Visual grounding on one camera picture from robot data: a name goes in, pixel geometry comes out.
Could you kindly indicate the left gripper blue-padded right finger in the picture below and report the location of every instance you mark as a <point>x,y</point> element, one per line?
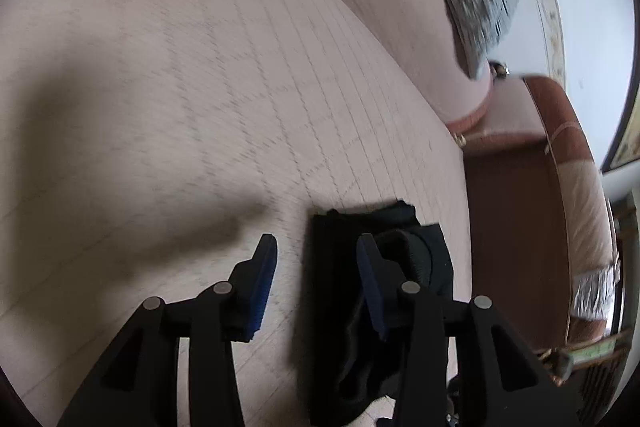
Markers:
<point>458,363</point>

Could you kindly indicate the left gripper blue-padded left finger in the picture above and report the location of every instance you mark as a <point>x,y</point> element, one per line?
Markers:
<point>135,380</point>

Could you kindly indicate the black pants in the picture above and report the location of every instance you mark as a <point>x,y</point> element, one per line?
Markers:
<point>356,263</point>

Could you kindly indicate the pink and brown pillow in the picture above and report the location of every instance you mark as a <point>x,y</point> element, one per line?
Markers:
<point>592,252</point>

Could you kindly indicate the pink quilted mattress cover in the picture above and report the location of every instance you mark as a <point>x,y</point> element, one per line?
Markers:
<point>146,145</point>

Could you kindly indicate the black and gold small object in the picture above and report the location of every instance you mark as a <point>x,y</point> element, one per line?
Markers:
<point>498,70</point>

